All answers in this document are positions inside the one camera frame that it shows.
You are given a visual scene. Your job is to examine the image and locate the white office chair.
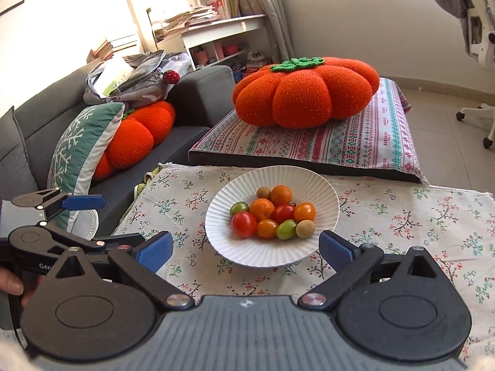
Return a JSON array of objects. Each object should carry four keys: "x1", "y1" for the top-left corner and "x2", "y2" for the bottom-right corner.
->
[{"x1": 431, "y1": 0, "x2": 495, "y2": 149}]

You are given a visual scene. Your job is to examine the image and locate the white green booklet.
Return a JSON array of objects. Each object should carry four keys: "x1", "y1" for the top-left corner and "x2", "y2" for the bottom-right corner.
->
[{"x1": 95, "y1": 58, "x2": 138, "y2": 97}]

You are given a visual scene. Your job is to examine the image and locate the small orange pumpkin cushion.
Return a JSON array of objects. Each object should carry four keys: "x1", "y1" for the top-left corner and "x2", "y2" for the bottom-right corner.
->
[{"x1": 93, "y1": 100, "x2": 176, "y2": 181}]

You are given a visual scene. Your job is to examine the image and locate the beige curtain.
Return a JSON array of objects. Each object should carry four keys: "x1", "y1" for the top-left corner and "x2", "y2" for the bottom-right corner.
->
[{"x1": 226, "y1": 0, "x2": 298, "y2": 66}]

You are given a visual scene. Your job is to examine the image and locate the grey sofa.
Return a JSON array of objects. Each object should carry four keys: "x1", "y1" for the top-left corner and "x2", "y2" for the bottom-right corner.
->
[{"x1": 0, "y1": 61, "x2": 236, "y2": 331}]

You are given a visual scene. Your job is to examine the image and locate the upright red white books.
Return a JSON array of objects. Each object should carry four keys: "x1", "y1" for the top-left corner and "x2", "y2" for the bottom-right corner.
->
[{"x1": 207, "y1": 0, "x2": 240, "y2": 20}]

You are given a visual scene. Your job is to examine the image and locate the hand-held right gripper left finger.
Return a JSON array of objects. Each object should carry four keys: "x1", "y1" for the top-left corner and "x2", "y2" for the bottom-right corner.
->
[{"x1": 50, "y1": 231, "x2": 196, "y2": 310}]

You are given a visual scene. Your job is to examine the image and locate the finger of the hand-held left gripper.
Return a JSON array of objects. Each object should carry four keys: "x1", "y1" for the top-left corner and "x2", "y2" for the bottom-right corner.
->
[
  {"x1": 39, "y1": 222, "x2": 145, "y2": 258},
  {"x1": 39, "y1": 187, "x2": 106, "y2": 221}
]

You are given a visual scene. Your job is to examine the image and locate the large orange pumpkin cushion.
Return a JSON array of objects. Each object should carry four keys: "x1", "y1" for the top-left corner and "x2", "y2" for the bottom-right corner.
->
[{"x1": 233, "y1": 57, "x2": 380, "y2": 129}]

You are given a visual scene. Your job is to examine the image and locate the pile of papers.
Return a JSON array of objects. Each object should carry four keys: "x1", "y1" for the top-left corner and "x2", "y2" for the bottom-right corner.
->
[{"x1": 153, "y1": 6, "x2": 221, "y2": 43}]

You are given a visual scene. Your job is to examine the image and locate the tangerine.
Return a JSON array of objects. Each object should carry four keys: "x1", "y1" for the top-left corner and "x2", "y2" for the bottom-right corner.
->
[
  {"x1": 270, "y1": 185, "x2": 293, "y2": 206},
  {"x1": 249, "y1": 198, "x2": 275, "y2": 222}
]

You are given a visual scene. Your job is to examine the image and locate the person's left hand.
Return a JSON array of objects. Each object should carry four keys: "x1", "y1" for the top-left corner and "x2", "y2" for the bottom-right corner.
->
[{"x1": 0, "y1": 266, "x2": 44, "y2": 309}]

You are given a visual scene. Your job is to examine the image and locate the green snowflake pillow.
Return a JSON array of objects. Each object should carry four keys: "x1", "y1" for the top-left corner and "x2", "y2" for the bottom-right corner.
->
[{"x1": 47, "y1": 102, "x2": 126, "y2": 240}]

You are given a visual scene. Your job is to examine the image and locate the orange cherry tomato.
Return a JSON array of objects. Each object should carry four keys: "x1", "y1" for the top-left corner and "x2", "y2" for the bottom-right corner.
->
[
  {"x1": 294, "y1": 203, "x2": 316, "y2": 223},
  {"x1": 257, "y1": 219, "x2": 279, "y2": 239}
]

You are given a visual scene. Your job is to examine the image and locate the floral cloth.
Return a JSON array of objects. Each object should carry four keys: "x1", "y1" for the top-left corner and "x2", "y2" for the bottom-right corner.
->
[{"x1": 110, "y1": 162, "x2": 495, "y2": 356}]

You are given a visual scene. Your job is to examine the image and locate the grey bag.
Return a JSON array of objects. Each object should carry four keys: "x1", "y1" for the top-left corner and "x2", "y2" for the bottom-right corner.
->
[{"x1": 84, "y1": 50, "x2": 192, "y2": 106}]

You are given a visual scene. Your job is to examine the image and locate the white bookshelf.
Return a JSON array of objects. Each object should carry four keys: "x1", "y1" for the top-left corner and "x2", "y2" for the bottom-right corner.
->
[{"x1": 116, "y1": 0, "x2": 271, "y2": 86}]

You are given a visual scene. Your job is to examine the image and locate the stack of books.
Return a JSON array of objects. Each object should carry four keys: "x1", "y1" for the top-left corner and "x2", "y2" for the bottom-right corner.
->
[{"x1": 87, "y1": 35, "x2": 140, "y2": 62}]

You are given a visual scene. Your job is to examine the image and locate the red cherry tomato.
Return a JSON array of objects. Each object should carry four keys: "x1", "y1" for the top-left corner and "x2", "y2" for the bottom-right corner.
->
[
  {"x1": 231, "y1": 211, "x2": 258, "y2": 239},
  {"x1": 271, "y1": 203, "x2": 296, "y2": 225}
]

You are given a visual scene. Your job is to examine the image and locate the green crochet cloth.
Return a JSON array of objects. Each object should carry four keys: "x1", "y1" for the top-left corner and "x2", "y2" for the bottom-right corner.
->
[{"x1": 133, "y1": 164, "x2": 165, "y2": 202}]

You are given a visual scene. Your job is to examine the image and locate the white ribbed plate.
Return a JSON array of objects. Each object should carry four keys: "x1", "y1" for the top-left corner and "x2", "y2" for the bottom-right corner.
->
[{"x1": 204, "y1": 165, "x2": 341, "y2": 268}]

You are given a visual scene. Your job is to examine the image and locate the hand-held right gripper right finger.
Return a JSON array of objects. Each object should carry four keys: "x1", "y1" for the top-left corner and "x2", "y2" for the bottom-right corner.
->
[{"x1": 297, "y1": 230, "x2": 443, "y2": 310}]

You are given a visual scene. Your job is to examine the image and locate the striped patterned cushion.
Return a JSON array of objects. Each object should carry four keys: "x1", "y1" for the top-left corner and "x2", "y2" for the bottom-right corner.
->
[{"x1": 188, "y1": 77, "x2": 428, "y2": 184}]

